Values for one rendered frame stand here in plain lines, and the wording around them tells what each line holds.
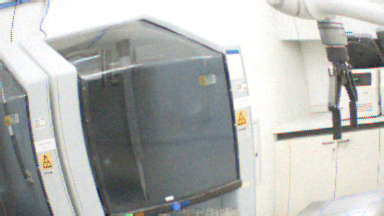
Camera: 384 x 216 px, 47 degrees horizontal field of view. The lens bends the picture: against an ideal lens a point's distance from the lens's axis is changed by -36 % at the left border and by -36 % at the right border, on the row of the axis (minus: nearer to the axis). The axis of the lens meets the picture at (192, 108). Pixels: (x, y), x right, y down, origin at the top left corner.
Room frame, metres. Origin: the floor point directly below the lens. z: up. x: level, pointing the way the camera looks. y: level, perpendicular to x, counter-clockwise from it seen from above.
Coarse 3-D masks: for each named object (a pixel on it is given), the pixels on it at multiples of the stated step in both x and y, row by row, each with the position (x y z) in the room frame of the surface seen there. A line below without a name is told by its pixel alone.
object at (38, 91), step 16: (0, 48) 1.63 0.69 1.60; (16, 48) 1.65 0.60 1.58; (16, 64) 1.52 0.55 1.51; (32, 64) 1.55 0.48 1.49; (32, 80) 1.44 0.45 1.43; (32, 96) 1.44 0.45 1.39; (48, 96) 1.49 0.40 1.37; (32, 112) 1.43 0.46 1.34; (48, 112) 1.49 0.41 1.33; (32, 128) 1.42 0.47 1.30; (48, 128) 1.48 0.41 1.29; (48, 160) 1.46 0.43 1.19; (48, 176) 1.45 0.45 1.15; (48, 192) 1.43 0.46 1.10; (64, 192) 1.48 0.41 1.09; (64, 208) 1.47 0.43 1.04
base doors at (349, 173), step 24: (288, 144) 3.99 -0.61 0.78; (312, 144) 3.82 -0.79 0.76; (336, 144) 3.63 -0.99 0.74; (288, 168) 3.99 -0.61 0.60; (312, 168) 3.81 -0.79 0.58; (336, 168) 3.63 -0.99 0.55; (360, 168) 3.43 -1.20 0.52; (288, 192) 3.99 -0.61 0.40; (312, 192) 3.80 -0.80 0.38; (336, 192) 3.62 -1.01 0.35; (360, 192) 3.42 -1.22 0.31
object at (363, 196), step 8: (368, 192) 1.75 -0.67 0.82; (376, 192) 1.69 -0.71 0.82; (320, 200) 1.94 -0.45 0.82; (328, 200) 1.88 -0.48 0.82; (336, 200) 1.83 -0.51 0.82; (344, 200) 1.78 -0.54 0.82; (352, 200) 1.73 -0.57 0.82; (360, 200) 1.68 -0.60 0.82; (368, 200) 1.63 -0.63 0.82; (376, 200) 1.58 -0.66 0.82; (304, 208) 1.90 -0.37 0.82; (312, 208) 1.85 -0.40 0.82; (320, 208) 1.81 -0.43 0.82; (328, 208) 1.76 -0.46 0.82; (336, 208) 1.71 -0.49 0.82; (344, 208) 1.66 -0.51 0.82; (352, 208) 1.62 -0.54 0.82; (360, 208) 1.57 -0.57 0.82; (368, 208) 1.52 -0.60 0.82; (376, 208) 1.48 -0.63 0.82
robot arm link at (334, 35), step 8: (320, 24) 1.19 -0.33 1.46; (328, 24) 1.17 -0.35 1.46; (336, 24) 1.17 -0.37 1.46; (320, 32) 1.21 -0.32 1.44; (328, 32) 1.18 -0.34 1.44; (336, 32) 1.17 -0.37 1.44; (344, 32) 1.19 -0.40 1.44; (328, 40) 1.18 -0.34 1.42; (336, 40) 1.17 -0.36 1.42; (344, 40) 1.18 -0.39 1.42
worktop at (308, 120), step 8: (296, 120) 4.29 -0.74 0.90; (304, 120) 4.18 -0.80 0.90; (312, 120) 4.07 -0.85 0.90; (320, 120) 3.95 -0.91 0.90; (328, 120) 3.84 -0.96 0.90; (344, 120) 3.62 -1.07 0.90; (360, 120) 3.42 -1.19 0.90; (368, 120) 3.35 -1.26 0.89; (376, 120) 3.28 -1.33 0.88; (280, 128) 4.03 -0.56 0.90; (288, 128) 3.96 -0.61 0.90; (296, 128) 3.91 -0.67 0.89; (304, 128) 3.85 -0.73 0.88; (312, 128) 3.79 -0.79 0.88
